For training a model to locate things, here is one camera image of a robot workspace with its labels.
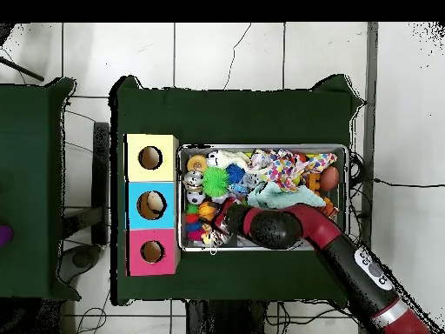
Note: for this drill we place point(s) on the mint green fuzzy cloth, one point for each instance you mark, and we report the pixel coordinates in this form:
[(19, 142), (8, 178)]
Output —
[(278, 196)]

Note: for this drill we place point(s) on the small orange basketball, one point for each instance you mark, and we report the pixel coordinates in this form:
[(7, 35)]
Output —
[(207, 210)]

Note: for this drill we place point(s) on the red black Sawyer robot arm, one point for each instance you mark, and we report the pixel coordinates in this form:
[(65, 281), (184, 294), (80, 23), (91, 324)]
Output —
[(278, 228)]

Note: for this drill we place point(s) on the black upright panel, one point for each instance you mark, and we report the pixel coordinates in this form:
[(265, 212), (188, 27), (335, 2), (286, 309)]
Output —
[(101, 174)]

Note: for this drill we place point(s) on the wooden box with three holes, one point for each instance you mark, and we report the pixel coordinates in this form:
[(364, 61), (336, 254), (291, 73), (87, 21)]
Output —
[(167, 149)]

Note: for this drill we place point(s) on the beige ball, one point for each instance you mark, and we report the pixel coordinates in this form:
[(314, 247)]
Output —
[(156, 203)]

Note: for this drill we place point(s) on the green spiky rubber ball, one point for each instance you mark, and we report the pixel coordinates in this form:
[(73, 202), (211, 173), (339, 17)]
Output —
[(215, 181)]

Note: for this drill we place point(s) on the crushed silver can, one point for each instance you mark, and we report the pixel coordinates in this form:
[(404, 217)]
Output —
[(216, 238)]

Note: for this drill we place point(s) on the grey round floor base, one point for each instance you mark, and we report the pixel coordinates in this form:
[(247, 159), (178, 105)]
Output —
[(83, 259)]

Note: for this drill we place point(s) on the smooth silver can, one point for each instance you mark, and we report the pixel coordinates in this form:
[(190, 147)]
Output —
[(193, 181)]

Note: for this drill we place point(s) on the polka dot colourful cloth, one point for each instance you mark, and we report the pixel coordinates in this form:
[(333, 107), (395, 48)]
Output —
[(288, 169)]

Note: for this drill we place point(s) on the purple object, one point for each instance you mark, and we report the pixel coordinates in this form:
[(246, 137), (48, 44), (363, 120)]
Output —
[(4, 235)]

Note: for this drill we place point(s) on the toy burger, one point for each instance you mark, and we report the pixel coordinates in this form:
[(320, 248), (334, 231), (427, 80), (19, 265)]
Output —
[(197, 163)]

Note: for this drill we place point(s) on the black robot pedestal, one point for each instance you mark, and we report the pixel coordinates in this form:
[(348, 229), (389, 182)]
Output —
[(229, 320)]

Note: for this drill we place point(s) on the clear crumpled plastic bottle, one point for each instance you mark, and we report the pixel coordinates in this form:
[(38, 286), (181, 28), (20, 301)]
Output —
[(252, 179)]

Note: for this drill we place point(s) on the cream knitted cloth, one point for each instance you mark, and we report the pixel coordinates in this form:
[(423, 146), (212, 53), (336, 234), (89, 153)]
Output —
[(226, 158)]

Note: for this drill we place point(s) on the brown toy football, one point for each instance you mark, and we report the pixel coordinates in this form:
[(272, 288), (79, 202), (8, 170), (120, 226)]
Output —
[(329, 178)]

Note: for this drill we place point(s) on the dark green side table cloth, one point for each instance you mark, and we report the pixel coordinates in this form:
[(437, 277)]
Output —
[(31, 174)]

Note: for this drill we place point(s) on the blue spiky rubber ball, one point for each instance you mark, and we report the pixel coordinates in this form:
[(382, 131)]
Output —
[(236, 173)]

